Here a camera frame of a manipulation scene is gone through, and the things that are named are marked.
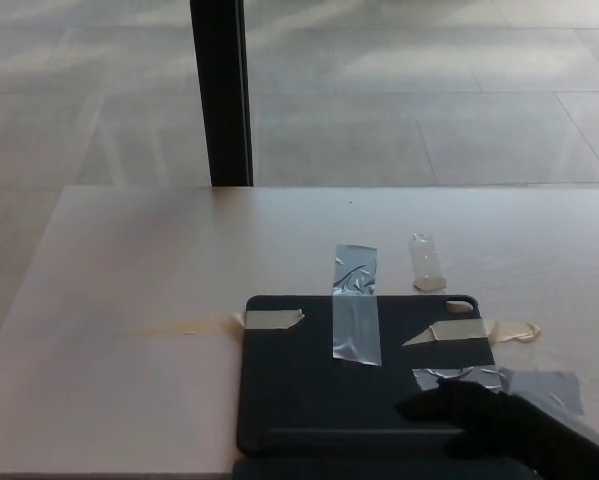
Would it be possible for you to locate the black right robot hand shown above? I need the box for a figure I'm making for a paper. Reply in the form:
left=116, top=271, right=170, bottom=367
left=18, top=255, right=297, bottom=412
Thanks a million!
left=394, top=381, right=599, bottom=480

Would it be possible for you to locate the black folding tablet cover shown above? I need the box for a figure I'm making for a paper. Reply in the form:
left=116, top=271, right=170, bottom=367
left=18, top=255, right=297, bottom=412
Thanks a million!
left=231, top=293, right=540, bottom=480

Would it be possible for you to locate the beige masking tape with crumpled end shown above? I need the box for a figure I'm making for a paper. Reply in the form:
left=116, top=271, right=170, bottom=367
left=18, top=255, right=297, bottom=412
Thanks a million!
left=401, top=318, right=542, bottom=347

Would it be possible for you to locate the clear tape strip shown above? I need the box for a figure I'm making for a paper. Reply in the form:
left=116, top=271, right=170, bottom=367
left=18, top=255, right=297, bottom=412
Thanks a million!
left=407, top=232, right=448, bottom=293

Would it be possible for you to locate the beige masking tape with long tail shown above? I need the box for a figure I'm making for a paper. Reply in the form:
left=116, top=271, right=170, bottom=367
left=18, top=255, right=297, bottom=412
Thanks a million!
left=121, top=308, right=306, bottom=337

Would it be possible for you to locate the wide silver duct tape strip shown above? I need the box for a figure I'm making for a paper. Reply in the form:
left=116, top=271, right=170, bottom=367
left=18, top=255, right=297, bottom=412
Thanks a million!
left=412, top=365, right=586, bottom=416

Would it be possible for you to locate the long silver duct tape strip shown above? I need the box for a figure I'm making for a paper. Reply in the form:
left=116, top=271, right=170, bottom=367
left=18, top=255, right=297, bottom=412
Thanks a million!
left=331, top=243, right=383, bottom=368

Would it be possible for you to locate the black window frame post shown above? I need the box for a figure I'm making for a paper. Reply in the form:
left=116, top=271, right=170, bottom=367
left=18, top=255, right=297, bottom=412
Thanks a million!
left=189, top=0, right=255, bottom=188

